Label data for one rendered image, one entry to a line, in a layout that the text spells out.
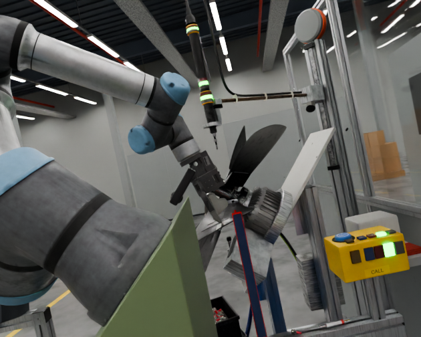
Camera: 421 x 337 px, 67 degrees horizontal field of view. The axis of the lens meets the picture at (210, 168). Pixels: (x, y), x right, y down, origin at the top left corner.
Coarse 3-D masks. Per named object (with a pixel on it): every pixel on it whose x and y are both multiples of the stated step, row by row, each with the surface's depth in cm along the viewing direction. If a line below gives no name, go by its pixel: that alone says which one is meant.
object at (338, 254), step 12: (372, 228) 84; (384, 228) 82; (324, 240) 84; (372, 240) 75; (384, 240) 75; (396, 240) 75; (336, 252) 77; (348, 252) 75; (360, 252) 75; (336, 264) 79; (348, 264) 75; (360, 264) 75; (372, 264) 75; (384, 264) 75; (396, 264) 75; (408, 264) 76; (348, 276) 75; (360, 276) 75; (372, 276) 75
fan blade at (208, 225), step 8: (232, 208) 105; (240, 208) 101; (248, 208) 97; (208, 216) 106; (224, 216) 98; (232, 216) 95; (200, 224) 103; (208, 224) 98; (216, 224) 95; (224, 224) 91; (200, 232) 96; (208, 232) 92
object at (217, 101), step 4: (216, 100) 115; (220, 100) 116; (216, 104) 115; (220, 104) 116; (216, 108) 115; (220, 108) 117; (216, 112) 115; (220, 112) 116; (216, 116) 116; (220, 116) 116; (216, 120) 116; (220, 120) 115; (204, 124) 113; (208, 124) 112; (212, 124) 112; (216, 124) 112; (220, 124) 114; (204, 128) 117
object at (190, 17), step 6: (186, 12) 114; (186, 18) 113; (192, 18) 113; (186, 24) 115; (204, 108) 114; (210, 108) 113; (210, 114) 113; (210, 120) 113; (210, 126) 114; (210, 132) 114; (216, 132) 115
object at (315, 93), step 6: (318, 84) 152; (300, 90) 150; (306, 90) 148; (312, 90) 146; (318, 90) 148; (306, 96) 148; (312, 96) 146; (318, 96) 148; (306, 102) 149; (318, 102) 154
